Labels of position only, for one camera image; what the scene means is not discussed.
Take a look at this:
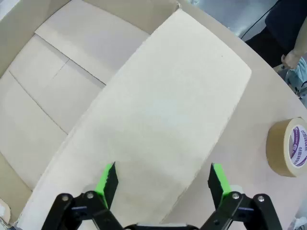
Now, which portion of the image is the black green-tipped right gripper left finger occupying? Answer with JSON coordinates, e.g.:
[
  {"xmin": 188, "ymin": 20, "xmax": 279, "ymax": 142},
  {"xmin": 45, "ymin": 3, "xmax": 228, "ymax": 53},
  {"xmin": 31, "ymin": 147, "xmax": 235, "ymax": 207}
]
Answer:
[{"xmin": 54, "ymin": 162, "xmax": 126, "ymax": 230}]

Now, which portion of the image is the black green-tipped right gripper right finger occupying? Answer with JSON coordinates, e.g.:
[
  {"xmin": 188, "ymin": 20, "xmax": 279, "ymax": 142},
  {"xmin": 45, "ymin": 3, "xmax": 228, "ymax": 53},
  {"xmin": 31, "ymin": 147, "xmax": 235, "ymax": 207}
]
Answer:
[{"xmin": 198, "ymin": 162, "xmax": 275, "ymax": 230}]

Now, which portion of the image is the brown cardboard box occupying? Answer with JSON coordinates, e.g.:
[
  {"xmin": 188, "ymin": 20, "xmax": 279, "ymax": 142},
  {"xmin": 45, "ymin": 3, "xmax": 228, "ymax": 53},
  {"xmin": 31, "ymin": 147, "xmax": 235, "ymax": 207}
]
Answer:
[{"xmin": 0, "ymin": 0, "xmax": 252, "ymax": 230}]

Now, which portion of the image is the person's left forearm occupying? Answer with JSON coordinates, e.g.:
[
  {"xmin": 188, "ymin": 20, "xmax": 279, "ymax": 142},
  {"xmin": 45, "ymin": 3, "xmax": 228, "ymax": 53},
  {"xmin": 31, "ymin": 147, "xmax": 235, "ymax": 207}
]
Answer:
[{"xmin": 293, "ymin": 13, "xmax": 307, "ymax": 58}]

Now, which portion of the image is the person's left hand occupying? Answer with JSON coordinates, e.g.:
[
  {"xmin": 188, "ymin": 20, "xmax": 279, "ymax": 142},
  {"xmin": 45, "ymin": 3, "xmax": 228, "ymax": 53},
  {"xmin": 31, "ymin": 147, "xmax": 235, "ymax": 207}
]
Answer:
[{"xmin": 281, "ymin": 49, "xmax": 304, "ymax": 70}]

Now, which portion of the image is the brown packing tape roll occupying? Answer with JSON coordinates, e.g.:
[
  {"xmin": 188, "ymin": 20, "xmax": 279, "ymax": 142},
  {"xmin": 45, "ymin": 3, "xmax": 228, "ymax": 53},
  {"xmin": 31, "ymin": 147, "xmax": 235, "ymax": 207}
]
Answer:
[{"xmin": 266, "ymin": 117, "xmax": 307, "ymax": 178}]

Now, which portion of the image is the teal towel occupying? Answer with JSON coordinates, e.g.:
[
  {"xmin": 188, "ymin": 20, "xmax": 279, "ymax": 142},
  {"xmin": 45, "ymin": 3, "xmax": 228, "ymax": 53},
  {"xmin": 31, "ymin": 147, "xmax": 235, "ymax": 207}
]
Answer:
[{"xmin": 294, "ymin": 62, "xmax": 307, "ymax": 83}]

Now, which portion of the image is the person in dark t-shirt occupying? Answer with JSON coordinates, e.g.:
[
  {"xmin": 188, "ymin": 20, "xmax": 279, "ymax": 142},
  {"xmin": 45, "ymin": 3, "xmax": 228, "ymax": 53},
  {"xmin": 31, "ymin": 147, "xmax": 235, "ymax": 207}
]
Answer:
[{"xmin": 244, "ymin": 0, "xmax": 307, "ymax": 69}]

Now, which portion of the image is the thin black floor cable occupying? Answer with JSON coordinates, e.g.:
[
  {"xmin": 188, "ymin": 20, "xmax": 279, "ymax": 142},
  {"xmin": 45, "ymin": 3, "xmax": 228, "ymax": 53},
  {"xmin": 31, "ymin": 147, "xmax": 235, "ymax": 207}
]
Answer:
[{"xmin": 240, "ymin": 3, "xmax": 273, "ymax": 40}]

